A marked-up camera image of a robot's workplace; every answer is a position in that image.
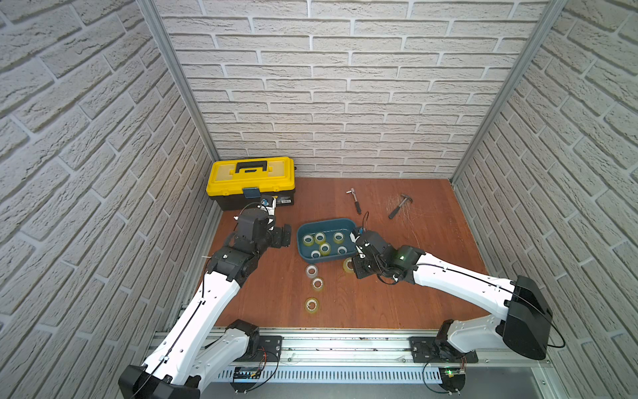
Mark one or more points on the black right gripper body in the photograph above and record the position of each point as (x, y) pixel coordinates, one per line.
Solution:
(362, 268)

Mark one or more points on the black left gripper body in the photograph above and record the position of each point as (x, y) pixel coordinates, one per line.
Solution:
(282, 236)

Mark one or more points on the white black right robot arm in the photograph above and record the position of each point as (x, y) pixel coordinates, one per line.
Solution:
(519, 317)

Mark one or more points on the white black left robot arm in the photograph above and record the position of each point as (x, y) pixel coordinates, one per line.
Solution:
(182, 366)

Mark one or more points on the teal plastic storage box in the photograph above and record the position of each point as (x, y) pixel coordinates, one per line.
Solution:
(329, 227)

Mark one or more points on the yellow black toolbox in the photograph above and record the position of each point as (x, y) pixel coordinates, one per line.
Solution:
(234, 184)

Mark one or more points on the red black ratchet wrench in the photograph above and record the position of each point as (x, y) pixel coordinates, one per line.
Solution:
(357, 204)

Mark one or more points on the left green circuit board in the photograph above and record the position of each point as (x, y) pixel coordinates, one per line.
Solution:
(247, 373)

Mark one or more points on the right circuit board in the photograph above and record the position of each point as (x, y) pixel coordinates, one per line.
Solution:
(453, 380)

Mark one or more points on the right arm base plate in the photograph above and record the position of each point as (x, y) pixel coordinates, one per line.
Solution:
(429, 349)

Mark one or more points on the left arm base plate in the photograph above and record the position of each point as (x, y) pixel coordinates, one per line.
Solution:
(265, 345)

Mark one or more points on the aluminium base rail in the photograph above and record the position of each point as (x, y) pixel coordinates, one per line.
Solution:
(357, 356)

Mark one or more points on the left corner aluminium post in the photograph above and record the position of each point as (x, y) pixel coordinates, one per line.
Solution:
(164, 44)

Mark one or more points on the corner aluminium post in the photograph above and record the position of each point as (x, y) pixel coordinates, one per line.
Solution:
(164, 44)
(550, 15)

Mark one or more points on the right corner aluminium post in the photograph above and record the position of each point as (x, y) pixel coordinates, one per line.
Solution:
(550, 15)

